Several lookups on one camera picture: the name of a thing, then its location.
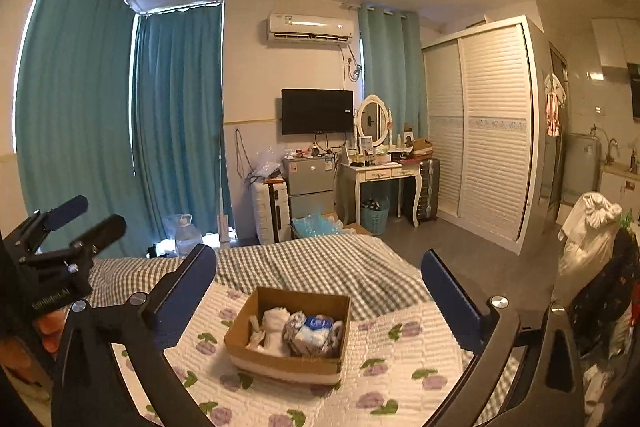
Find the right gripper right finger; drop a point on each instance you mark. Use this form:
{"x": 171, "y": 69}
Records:
{"x": 547, "y": 387}

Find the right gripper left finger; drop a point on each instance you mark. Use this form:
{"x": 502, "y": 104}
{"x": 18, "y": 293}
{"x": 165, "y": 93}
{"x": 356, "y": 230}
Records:
{"x": 89, "y": 389}

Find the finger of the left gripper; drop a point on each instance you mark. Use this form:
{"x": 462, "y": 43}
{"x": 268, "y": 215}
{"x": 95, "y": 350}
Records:
{"x": 101, "y": 236}
{"x": 58, "y": 217}

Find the white towel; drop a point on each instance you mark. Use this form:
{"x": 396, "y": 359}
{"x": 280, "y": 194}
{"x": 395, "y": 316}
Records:
{"x": 267, "y": 336}

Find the white blue tissue pack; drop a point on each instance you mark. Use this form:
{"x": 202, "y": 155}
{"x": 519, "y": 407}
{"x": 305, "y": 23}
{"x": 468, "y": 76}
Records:
{"x": 312, "y": 337}

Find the cream plastic bag bundle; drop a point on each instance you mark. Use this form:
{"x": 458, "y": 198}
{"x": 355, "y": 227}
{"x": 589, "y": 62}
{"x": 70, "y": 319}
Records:
{"x": 335, "y": 339}

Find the person's left hand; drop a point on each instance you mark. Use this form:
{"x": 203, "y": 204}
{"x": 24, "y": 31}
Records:
{"x": 19, "y": 356}

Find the teal curtain left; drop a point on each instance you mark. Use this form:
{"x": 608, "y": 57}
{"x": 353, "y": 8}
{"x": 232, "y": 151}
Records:
{"x": 72, "y": 118}

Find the teal curtain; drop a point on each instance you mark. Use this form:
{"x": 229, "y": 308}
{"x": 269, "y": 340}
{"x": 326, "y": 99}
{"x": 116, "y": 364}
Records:
{"x": 178, "y": 117}
{"x": 393, "y": 65}
{"x": 72, "y": 118}

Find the clear water jug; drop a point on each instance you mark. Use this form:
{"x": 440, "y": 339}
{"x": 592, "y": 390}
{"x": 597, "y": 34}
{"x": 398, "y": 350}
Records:
{"x": 183, "y": 231}

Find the white clothes pile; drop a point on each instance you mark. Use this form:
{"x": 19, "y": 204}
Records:
{"x": 588, "y": 234}

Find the teal curtain middle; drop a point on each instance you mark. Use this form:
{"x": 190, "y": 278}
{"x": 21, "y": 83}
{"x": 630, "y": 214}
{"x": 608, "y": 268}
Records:
{"x": 178, "y": 117}

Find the white suitcase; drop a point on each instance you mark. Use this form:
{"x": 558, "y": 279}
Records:
{"x": 271, "y": 211}

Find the grey checked bedsheet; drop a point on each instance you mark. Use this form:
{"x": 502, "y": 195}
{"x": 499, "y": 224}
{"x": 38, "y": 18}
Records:
{"x": 360, "y": 267}

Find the cardboard box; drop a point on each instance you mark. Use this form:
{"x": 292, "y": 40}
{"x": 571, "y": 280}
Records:
{"x": 298, "y": 370}

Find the blue plastic bag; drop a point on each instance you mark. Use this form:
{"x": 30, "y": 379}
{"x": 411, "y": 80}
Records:
{"x": 317, "y": 224}

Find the grey mini fridge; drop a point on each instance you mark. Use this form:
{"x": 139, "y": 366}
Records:
{"x": 310, "y": 185}

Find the steel washing machine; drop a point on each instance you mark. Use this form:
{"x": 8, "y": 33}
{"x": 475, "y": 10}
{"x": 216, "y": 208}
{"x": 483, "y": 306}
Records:
{"x": 581, "y": 167}

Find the teal waste basket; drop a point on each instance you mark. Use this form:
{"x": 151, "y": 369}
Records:
{"x": 374, "y": 214}

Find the white dressing table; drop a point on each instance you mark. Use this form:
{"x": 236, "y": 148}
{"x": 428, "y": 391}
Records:
{"x": 370, "y": 180}

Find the white air conditioner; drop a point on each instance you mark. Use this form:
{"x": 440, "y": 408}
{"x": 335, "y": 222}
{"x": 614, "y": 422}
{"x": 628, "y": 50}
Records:
{"x": 292, "y": 27}

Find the hanging pink white garment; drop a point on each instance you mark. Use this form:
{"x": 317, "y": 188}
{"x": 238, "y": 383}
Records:
{"x": 555, "y": 100}

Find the white vanity mirror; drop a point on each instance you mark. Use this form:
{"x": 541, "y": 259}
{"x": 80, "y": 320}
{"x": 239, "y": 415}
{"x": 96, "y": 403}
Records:
{"x": 373, "y": 122}

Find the white sliding wardrobe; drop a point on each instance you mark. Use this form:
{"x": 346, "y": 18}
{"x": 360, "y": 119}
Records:
{"x": 485, "y": 119}

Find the teal curtain right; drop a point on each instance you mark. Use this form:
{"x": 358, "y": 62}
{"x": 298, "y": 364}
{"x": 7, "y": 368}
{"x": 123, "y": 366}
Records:
{"x": 393, "y": 65}

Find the black wall television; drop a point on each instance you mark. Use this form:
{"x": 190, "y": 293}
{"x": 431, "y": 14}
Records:
{"x": 316, "y": 111}

